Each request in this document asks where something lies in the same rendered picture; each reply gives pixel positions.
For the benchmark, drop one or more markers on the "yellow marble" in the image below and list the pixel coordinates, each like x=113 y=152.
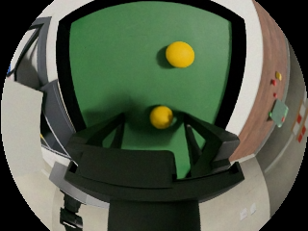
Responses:
x=161 y=117
x=179 y=54

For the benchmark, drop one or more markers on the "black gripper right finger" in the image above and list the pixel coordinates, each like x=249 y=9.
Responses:
x=220 y=143

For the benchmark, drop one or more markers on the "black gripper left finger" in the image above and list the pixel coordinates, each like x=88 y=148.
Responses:
x=95 y=134

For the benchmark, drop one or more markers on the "green tray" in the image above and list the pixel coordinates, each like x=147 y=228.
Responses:
x=111 y=59

